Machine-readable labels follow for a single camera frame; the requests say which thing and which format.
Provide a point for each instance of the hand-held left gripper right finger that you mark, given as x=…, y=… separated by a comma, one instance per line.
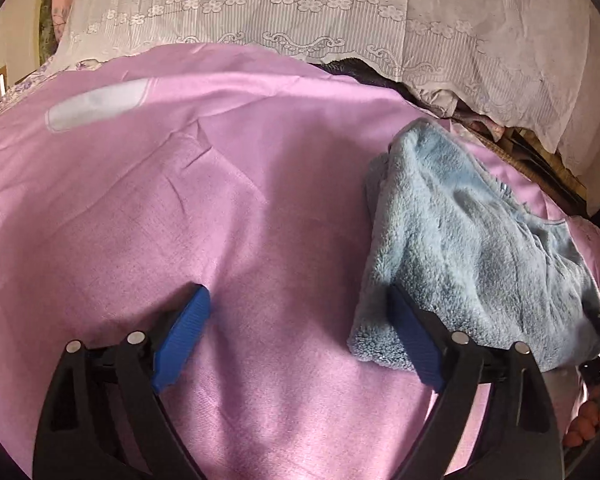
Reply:
x=415, y=340

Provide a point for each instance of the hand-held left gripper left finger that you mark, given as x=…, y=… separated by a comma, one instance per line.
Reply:
x=185, y=330

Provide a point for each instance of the light blue fleece garment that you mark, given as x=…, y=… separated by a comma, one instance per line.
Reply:
x=455, y=220

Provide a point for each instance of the person's right hand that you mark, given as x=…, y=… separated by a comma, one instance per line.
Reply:
x=587, y=415

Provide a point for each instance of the purple bed sheet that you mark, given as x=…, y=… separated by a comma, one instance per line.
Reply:
x=180, y=185

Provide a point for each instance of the brown woven mat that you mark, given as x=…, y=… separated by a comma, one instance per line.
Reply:
x=545, y=160

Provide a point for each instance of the patterned pink blanket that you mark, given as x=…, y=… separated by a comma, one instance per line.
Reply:
x=480, y=122

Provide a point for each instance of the dark cloth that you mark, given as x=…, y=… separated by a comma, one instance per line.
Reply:
x=355, y=67

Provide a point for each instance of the purple floral bedding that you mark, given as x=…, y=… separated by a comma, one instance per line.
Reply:
x=30, y=82

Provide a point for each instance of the white lace cover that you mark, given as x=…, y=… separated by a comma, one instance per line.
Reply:
x=330, y=0

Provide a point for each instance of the pink floral cloth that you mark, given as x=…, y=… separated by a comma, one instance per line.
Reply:
x=62, y=0

